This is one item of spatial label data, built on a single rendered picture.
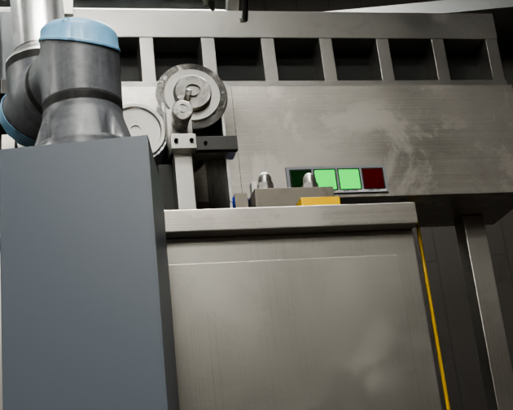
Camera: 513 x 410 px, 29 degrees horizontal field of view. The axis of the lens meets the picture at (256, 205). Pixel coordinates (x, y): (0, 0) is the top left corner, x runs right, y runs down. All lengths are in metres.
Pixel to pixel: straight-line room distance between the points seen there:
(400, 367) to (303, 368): 0.16
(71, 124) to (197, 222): 0.33
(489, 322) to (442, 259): 1.44
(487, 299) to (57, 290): 1.53
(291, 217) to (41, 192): 0.49
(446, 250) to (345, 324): 2.39
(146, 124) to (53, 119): 0.60
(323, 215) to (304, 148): 0.75
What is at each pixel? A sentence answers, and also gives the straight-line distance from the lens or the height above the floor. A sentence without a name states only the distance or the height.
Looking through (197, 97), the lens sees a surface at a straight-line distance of 2.01.
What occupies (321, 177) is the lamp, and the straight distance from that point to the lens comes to 2.37.
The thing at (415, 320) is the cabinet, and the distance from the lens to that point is 1.68.
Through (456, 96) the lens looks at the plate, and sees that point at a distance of 2.59.
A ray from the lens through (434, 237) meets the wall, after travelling 4.02.
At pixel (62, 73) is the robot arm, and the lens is 1.44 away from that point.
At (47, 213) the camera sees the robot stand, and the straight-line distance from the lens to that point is 1.31.
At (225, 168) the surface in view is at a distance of 1.99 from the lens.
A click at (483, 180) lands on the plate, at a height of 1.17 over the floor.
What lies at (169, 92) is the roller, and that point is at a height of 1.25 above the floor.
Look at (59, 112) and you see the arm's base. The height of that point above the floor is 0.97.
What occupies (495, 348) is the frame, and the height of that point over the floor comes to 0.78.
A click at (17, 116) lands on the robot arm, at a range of 1.58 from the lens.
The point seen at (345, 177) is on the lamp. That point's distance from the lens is 2.38.
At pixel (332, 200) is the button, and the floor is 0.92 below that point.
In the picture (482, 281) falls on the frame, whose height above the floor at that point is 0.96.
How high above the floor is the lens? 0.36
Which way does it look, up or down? 20 degrees up
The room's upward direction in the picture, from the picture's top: 6 degrees counter-clockwise
